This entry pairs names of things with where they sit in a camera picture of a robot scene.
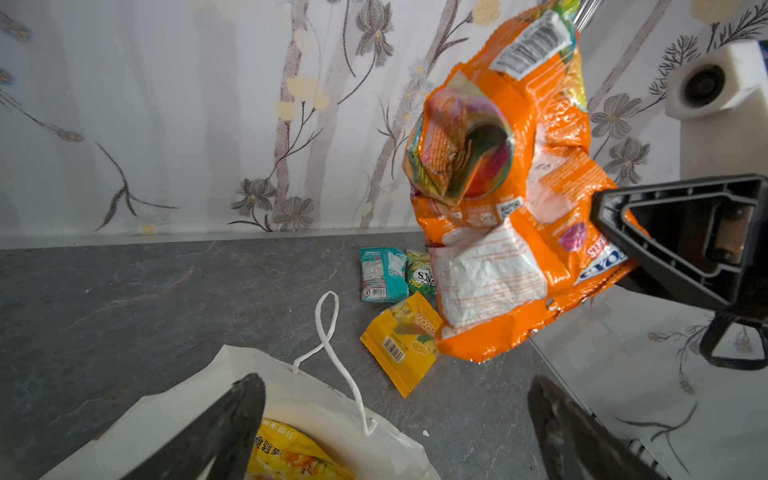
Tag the yellow chips bag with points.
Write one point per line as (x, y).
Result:
(294, 453)

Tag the yellow snack packet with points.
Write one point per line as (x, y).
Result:
(403, 340)

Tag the orange snack bag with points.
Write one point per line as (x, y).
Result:
(503, 184)

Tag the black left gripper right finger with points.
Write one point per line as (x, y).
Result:
(574, 445)

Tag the teal snack packet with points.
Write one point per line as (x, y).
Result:
(383, 272)

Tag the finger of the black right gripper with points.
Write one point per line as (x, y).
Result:
(700, 242)

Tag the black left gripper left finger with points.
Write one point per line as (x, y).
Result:
(215, 445)

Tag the green yellow snack bag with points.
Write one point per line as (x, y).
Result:
(419, 275)

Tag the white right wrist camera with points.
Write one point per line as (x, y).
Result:
(720, 100)

